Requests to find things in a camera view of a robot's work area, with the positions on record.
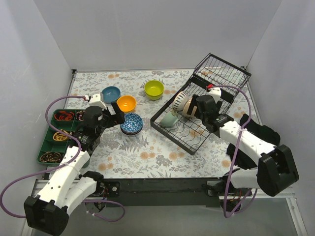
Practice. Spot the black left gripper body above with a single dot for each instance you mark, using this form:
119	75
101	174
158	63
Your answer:
114	116

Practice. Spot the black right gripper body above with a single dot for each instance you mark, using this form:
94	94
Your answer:
195	108

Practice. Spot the beige ceramic bowl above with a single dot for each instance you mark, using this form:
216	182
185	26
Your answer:
186	108

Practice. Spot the blue striped white bowl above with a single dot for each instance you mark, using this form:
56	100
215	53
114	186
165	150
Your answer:
180	100

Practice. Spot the orange plastic bowl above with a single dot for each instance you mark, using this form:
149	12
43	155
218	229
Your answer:
127	103

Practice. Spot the red diamond pattern bowl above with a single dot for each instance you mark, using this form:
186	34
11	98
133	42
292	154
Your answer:
133	122

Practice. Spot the pink patterned bowl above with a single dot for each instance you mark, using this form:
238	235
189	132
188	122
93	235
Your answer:
131	132

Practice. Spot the black wire dish rack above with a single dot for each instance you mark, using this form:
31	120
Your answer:
190	133

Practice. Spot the blue ceramic bowl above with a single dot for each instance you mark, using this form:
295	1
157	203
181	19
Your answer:
111	94

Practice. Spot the mint green flower bowl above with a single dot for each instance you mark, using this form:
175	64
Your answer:
170	119

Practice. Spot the lime green bowl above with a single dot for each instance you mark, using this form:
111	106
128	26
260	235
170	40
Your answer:
154	88
154	96

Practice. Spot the blue floral white bowl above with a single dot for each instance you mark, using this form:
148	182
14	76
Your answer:
131	134

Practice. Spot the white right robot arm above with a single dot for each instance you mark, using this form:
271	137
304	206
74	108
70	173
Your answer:
274	169

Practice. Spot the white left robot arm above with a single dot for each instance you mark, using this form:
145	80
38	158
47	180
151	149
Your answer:
64	177

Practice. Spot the dark patterned rubber bands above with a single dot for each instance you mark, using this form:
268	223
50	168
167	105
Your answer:
79	115

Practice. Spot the orange rubber bands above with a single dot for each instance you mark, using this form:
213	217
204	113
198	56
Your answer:
64	116

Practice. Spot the yellow rubber bands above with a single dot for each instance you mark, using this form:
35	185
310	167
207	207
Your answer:
59	137

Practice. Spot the green compartment tray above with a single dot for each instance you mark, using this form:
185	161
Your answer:
49	145

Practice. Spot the brown rubber bands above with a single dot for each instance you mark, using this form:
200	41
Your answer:
50	157

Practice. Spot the black cloth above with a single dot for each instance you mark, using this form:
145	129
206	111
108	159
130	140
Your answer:
263	132

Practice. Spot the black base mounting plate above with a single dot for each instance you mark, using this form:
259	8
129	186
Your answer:
155	192

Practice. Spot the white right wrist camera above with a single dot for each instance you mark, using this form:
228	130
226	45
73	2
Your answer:
215	92

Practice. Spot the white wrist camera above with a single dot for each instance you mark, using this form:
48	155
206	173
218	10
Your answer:
215	92
96	99

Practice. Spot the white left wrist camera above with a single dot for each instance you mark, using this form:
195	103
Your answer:
96	99

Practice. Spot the aluminium frame rail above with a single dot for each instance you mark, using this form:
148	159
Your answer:
230	201

